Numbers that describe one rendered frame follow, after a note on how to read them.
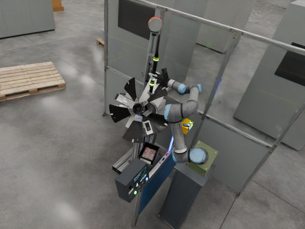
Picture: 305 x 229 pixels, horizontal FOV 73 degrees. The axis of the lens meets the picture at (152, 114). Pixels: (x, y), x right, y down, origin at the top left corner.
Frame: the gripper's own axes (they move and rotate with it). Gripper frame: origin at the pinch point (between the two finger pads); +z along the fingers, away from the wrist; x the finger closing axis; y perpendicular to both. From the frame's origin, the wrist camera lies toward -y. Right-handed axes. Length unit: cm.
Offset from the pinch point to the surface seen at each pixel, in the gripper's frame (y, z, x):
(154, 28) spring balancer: -19, 36, 56
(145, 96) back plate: 49, 18, 26
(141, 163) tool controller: 41, -39, -60
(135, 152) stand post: 127, 9, 8
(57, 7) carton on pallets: 154, 704, 407
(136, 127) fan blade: 61, 0, -13
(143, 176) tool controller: 48, -45, -65
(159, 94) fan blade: 27.2, -6.3, 12.6
